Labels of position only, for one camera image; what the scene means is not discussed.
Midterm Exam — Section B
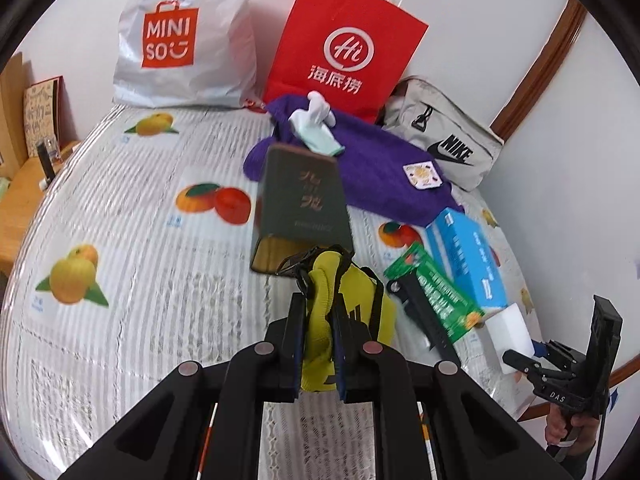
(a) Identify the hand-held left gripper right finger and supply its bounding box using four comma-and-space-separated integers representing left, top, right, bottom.
332, 302, 576, 480

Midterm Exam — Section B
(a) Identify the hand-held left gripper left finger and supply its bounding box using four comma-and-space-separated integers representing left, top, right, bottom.
57, 292, 307, 480

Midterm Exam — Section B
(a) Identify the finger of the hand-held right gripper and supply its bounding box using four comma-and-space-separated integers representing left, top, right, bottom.
531, 341, 583, 368
502, 351, 556, 386

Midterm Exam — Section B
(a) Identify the white sponge block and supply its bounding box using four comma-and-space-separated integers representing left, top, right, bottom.
477, 305, 536, 376

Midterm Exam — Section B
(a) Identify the yellow black striped sock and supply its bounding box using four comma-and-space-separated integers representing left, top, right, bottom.
276, 245, 398, 393

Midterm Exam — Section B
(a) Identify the green snack packet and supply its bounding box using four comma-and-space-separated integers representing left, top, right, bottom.
384, 242, 486, 345

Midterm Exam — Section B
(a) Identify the person's right hand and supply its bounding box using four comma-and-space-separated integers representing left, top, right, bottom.
545, 402, 601, 461

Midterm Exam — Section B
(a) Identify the black plastic object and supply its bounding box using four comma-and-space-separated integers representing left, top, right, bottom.
387, 280, 461, 366

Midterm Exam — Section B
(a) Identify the blue tissue pack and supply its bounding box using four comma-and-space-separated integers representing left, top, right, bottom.
425, 207, 510, 311

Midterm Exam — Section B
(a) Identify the dark green box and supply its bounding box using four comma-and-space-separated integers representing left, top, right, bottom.
250, 144, 355, 277

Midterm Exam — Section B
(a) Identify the purple towel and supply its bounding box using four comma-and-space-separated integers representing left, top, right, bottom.
243, 94, 466, 228

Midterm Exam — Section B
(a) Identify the grey waist bag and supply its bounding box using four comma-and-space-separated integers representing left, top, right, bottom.
382, 76, 505, 192

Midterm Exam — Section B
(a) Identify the white plastic shopping bag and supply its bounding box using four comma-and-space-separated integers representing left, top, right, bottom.
112, 0, 271, 109

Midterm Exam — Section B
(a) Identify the wooden furniture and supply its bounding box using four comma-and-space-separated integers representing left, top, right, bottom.
0, 55, 83, 271

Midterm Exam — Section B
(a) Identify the small black stand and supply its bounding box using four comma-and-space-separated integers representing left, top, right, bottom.
36, 140, 58, 183

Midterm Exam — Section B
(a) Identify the red paper bag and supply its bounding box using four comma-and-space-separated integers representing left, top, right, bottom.
262, 0, 430, 123

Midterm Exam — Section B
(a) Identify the brown patterned book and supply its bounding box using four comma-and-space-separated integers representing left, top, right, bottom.
22, 76, 65, 158

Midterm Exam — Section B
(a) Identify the brown wooden door frame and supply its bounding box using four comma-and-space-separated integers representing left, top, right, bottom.
489, 0, 587, 143

